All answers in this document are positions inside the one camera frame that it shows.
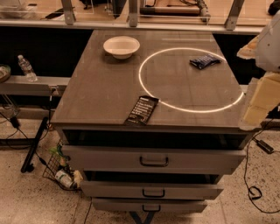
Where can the black power adapter right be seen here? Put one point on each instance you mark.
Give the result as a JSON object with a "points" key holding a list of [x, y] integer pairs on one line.
{"points": [[264, 146]]}

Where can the wire basket with items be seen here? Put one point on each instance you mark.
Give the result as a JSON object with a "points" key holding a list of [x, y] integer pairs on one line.
{"points": [[59, 171]]}

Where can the grey drawer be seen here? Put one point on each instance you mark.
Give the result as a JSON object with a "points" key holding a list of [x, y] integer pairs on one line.
{"points": [[113, 159], [150, 205], [128, 190]]}

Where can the bowl on left shelf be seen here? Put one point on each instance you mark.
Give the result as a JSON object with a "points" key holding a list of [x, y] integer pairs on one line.
{"points": [[5, 73]]}

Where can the metal railing frame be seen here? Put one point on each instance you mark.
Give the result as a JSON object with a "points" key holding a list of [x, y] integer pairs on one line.
{"points": [[245, 16]]}

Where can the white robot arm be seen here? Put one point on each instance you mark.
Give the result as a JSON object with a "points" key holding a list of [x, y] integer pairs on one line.
{"points": [[267, 56]]}

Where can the blue rxbar blueberry packet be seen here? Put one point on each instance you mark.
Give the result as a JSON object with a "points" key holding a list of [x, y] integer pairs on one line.
{"points": [[205, 61]]}

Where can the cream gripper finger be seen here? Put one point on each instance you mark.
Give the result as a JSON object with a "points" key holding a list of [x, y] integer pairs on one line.
{"points": [[248, 52], [266, 96]]}

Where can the black metal leg bar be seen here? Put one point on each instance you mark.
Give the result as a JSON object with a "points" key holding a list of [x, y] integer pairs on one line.
{"points": [[34, 144]]}

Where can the middle grey drawer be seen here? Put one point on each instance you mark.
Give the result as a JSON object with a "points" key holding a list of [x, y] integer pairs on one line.
{"points": [[128, 190]]}

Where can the clear plastic water bottle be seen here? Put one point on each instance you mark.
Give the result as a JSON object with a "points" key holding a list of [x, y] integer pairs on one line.
{"points": [[27, 69]]}

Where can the grey side shelf left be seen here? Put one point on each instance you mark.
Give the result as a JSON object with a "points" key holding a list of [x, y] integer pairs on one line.
{"points": [[44, 86]]}

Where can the bottom grey drawer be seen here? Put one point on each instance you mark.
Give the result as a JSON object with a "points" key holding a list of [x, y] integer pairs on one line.
{"points": [[150, 205]]}

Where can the grey drawer cabinet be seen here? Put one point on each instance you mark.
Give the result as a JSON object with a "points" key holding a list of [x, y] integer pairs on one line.
{"points": [[196, 110]]}

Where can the white paper bowl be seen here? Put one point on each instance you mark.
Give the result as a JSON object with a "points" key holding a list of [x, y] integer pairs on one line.
{"points": [[121, 47]]}

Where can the top grey drawer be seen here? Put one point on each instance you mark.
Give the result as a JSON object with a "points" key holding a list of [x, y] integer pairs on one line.
{"points": [[113, 159]]}

